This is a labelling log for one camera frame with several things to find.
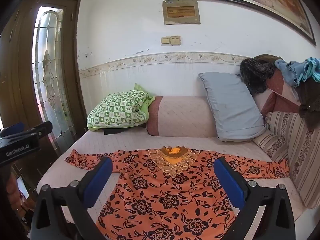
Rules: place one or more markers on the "blue clothes pile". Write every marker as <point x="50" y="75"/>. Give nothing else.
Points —
<point x="294" y="72"/>

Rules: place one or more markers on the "beige wall switch plate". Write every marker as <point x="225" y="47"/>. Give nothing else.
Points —
<point x="171" y="41"/>

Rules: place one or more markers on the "black cloth under pillow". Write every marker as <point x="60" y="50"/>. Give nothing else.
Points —
<point x="110" y="131"/>

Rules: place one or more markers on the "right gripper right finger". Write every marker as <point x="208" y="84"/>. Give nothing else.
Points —
<point x="277" y="221"/>

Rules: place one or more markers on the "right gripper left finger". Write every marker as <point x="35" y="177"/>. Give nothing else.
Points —
<point x="61" y="213"/>

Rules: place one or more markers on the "pink maroon bolster pillow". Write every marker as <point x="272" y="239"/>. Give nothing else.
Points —
<point x="181" y="116"/>

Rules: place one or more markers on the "small framed calligraphy plaque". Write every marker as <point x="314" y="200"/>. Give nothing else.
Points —
<point x="180" y="12"/>

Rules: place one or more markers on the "wooden door with stained glass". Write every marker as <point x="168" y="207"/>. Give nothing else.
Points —
<point x="40" y="80"/>

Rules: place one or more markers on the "green white patterned pillow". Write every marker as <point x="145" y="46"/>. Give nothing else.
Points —
<point x="121" y="110"/>

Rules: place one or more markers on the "dark brown garment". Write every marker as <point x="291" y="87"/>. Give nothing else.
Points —
<point x="309" y="96"/>

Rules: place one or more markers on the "striped floral cushion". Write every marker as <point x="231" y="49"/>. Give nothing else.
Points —
<point x="288" y="137"/>

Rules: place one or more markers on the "orange black floral blouse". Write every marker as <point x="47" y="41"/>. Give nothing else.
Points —
<point x="169" y="193"/>

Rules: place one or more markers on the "light blue pillow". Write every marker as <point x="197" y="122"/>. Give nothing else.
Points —
<point x="236" y="115"/>

